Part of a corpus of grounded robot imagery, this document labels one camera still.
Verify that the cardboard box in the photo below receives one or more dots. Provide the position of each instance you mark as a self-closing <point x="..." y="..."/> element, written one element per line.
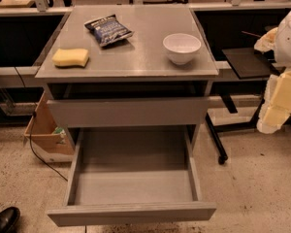
<point x="48" y="140"/>

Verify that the black shoe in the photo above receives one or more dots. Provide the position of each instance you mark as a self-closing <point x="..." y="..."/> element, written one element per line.
<point x="8" y="219"/>

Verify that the black tray stand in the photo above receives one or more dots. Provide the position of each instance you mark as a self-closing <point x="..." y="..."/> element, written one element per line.
<point x="248" y="63"/>

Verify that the grey drawer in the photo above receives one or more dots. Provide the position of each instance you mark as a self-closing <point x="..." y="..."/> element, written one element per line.
<point x="129" y="112"/>
<point x="132" y="175"/>

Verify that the grey top drawer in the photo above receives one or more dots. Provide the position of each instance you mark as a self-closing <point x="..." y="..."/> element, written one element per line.
<point x="129" y="112"/>

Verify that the yellow sponge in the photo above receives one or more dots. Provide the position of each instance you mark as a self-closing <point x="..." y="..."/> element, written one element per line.
<point x="71" y="57"/>

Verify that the white bowl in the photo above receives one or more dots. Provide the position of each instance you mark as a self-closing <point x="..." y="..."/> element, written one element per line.
<point x="181" y="48"/>

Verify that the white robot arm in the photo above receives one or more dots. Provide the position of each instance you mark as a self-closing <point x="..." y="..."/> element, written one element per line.
<point x="279" y="41"/>

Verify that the blue chip bag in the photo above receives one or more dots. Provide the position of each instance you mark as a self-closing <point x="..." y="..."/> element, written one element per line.
<point x="108" y="30"/>

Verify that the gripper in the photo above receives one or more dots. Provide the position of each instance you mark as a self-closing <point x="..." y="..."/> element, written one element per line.
<point x="289" y="39"/>

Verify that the black rolling table frame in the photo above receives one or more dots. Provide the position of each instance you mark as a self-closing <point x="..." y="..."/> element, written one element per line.
<point x="230" y="105"/>

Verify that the grey drawer cabinet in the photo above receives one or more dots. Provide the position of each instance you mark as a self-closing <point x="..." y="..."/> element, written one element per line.
<point x="136" y="67"/>

